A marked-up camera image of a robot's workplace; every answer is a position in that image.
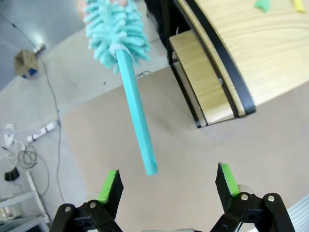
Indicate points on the person bare hand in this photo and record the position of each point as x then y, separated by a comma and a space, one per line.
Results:
120, 2

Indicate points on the yellow paper scrap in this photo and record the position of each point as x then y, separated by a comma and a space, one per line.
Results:
299, 6

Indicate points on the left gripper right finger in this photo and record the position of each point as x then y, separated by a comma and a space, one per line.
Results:
224, 191

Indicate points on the silver power strip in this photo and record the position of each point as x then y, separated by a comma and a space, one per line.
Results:
41, 132

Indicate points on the white table leg frame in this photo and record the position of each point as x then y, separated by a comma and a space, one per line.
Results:
33, 194

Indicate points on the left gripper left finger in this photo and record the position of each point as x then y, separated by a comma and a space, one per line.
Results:
113, 191

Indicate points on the black caster foot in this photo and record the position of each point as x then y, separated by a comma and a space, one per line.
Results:
11, 175

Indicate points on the two-tier wood metal shelf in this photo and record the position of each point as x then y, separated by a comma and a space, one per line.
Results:
265, 60

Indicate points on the teal microfiber duster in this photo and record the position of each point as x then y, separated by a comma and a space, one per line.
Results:
135, 96

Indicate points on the green paper scrap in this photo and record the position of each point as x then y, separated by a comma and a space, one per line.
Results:
262, 4

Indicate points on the brown cardboard box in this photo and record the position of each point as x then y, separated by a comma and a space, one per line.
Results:
24, 63

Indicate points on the white plug adapter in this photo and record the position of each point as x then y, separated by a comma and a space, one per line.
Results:
9, 137

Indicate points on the person in black shirt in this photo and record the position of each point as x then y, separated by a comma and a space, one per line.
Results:
154, 14

